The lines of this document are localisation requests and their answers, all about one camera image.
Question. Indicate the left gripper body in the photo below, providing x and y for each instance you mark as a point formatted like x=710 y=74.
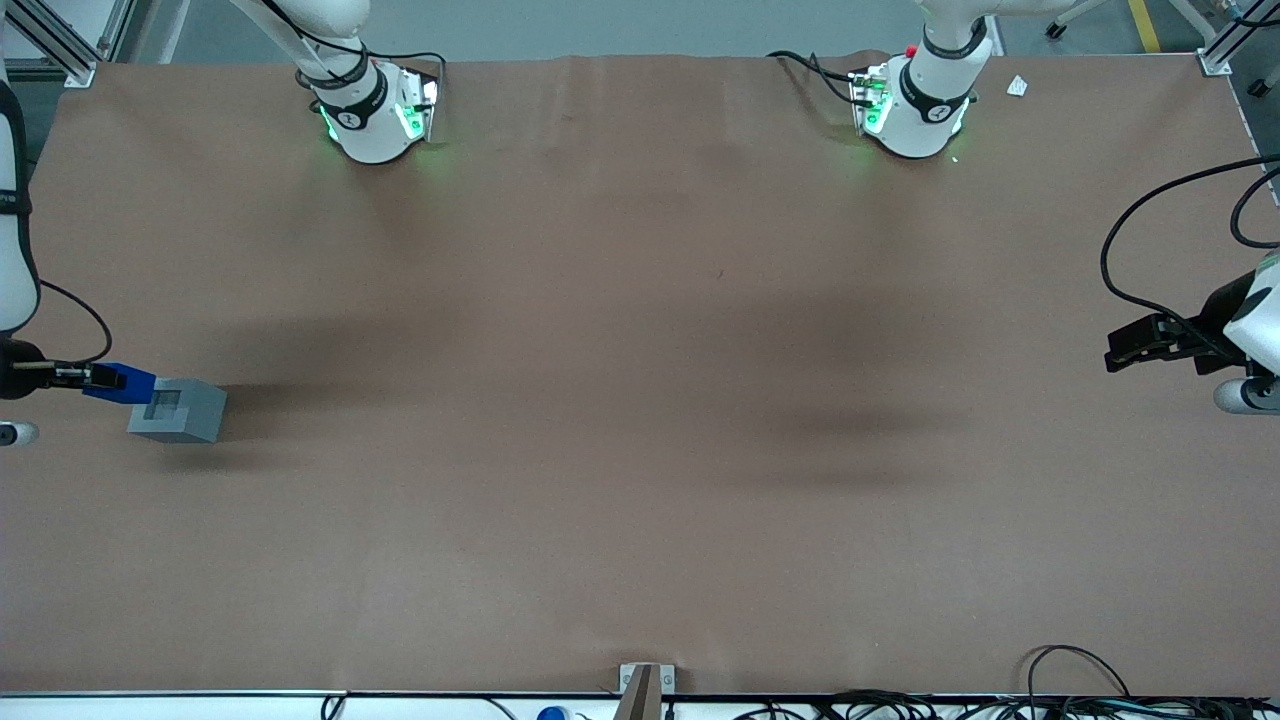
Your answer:
x=1203 y=337

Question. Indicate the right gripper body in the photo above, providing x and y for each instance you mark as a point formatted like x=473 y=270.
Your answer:
x=14 y=380

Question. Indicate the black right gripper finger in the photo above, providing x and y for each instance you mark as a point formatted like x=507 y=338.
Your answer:
x=100 y=384
x=100 y=371

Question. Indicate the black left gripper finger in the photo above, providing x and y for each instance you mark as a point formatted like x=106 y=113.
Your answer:
x=1150 y=354
x=1160 y=330

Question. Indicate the blue plastic part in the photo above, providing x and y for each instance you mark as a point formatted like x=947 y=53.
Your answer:
x=140 y=385

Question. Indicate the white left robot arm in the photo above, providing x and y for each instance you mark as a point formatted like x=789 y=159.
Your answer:
x=915 y=120

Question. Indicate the gray square base block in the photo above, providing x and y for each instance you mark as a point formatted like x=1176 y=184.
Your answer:
x=195 y=415

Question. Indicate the small black foot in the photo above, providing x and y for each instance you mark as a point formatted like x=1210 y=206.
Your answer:
x=1259 y=88

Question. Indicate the small white paper scrap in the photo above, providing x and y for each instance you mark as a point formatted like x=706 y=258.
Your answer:
x=1017 y=86

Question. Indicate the white leg with black caster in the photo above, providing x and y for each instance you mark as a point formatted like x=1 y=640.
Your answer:
x=1056 y=30

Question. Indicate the brown table cover sheet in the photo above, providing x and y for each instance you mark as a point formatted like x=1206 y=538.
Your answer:
x=640 y=420

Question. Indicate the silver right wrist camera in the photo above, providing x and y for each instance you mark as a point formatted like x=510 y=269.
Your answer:
x=20 y=434

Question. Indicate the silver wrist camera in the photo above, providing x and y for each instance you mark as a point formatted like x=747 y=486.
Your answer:
x=1240 y=396
x=20 y=434

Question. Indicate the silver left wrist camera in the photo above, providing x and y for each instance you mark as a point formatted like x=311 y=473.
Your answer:
x=1240 y=396

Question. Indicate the aluminium frame post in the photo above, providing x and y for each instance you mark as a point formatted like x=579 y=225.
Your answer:
x=1215 y=62
x=78 y=68

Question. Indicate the grey metal bracket plate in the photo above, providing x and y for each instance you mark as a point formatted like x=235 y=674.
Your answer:
x=627 y=675

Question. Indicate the brown camera mount post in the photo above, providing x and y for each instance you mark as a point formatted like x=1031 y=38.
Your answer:
x=640 y=700

